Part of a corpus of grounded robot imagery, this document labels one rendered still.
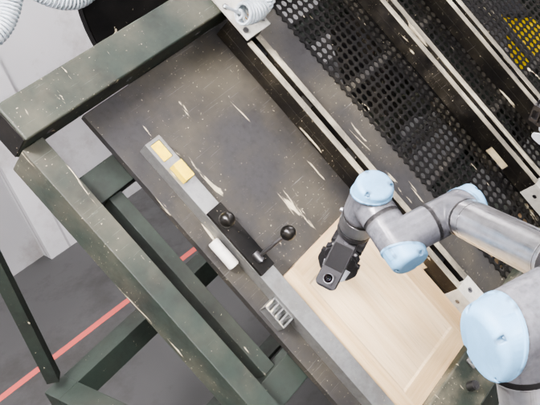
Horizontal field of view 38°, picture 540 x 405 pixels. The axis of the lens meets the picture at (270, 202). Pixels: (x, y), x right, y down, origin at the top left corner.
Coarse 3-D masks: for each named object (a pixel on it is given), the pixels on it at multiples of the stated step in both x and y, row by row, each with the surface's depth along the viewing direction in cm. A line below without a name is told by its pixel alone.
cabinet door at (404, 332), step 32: (320, 288) 199; (352, 288) 204; (384, 288) 209; (416, 288) 214; (352, 320) 200; (384, 320) 205; (416, 320) 210; (448, 320) 215; (352, 352) 196; (384, 352) 201; (416, 352) 206; (448, 352) 211; (384, 384) 197; (416, 384) 202
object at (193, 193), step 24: (168, 168) 188; (192, 192) 189; (240, 264) 192; (264, 288) 191; (288, 288) 192; (288, 312) 190; (312, 312) 193; (312, 336) 190; (336, 360) 191; (360, 384) 192
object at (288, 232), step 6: (282, 228) 185; (288, 228) 184; (294, 228) 185; (282, 234) 184; (288, 234) 183; (294, 234) 184; (276, 240) 186; (288, 240) 185; (270, 246) 187; (258, 252) 189; (264, 252) 188; (258, 258) 189
